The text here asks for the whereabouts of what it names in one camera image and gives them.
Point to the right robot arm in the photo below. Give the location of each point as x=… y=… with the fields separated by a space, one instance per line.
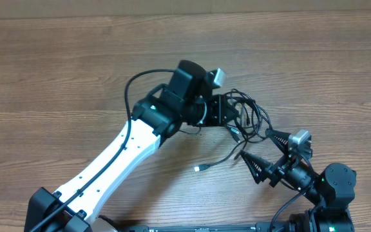
x=330 y=192

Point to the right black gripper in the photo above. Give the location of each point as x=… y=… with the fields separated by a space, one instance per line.
x=287 y=160

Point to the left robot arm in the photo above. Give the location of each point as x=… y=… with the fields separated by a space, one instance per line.
x=187 y=99

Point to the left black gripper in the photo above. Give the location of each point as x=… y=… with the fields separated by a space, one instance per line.
x=220 y=102

